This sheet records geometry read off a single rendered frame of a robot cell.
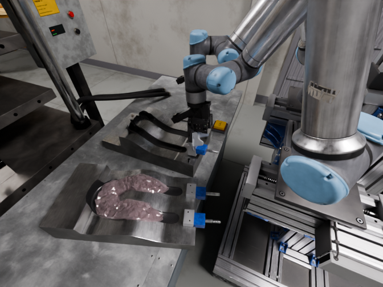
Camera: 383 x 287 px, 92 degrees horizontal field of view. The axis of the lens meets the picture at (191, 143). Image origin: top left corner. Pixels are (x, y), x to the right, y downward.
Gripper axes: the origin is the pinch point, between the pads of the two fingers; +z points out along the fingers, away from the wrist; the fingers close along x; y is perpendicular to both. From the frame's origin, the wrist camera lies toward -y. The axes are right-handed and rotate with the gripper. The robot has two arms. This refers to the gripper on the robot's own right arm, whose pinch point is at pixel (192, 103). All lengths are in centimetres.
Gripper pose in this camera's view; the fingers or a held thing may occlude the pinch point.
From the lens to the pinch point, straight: 104.0
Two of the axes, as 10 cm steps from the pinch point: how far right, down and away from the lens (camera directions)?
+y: 9.3, 2.6, -2.6
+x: 3.7, -6.6, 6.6
